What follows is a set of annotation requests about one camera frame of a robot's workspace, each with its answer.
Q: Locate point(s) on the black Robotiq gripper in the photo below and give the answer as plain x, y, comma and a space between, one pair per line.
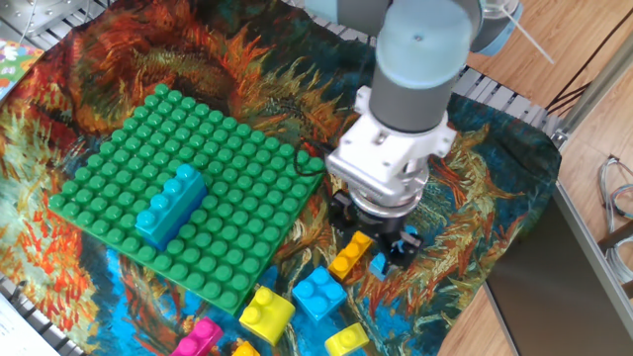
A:
381, 225

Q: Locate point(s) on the light blue three-stud brick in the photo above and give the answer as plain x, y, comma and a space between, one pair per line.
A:
378, 267

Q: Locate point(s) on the teal four-stud brick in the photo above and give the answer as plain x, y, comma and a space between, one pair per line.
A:
168, 207

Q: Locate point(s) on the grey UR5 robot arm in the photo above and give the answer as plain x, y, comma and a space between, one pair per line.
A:
420, 49

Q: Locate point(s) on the small yellow-orange four-stud brick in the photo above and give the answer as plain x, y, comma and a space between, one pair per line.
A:
351, 252

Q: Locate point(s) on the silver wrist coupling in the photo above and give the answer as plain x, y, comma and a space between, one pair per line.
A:
390, 198

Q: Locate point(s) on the light blue square brick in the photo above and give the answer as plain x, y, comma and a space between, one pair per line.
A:
319, 296

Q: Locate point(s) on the small yellow single-stud brick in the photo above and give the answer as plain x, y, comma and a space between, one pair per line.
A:
346, 341

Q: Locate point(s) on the painted sunflower pattern cloth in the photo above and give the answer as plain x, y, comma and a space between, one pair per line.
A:
494, 173

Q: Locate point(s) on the yellow two-stud block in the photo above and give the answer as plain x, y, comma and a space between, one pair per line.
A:
269, 316

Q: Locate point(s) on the long orange-yellow brick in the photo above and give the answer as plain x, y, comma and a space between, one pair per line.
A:
245, 351

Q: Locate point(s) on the dark grey framed panel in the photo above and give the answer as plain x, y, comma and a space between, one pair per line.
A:
554, 287

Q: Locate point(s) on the magenta three-stud brick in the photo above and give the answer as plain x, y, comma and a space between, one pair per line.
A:
200, 341

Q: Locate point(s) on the green studded baseplate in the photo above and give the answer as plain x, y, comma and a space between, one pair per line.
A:
148, 148

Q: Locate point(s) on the brown wooden bar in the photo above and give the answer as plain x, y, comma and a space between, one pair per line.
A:
618, 240

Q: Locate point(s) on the white paper sheet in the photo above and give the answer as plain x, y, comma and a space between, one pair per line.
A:
15, 331

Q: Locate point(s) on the silver perforated metal plate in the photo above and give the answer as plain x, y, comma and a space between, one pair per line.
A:
49, 12

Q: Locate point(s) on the colourful printed paper sheet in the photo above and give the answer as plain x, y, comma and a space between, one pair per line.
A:
15, 62

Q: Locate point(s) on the aluminium frame post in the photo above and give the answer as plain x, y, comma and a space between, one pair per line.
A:
593, 84

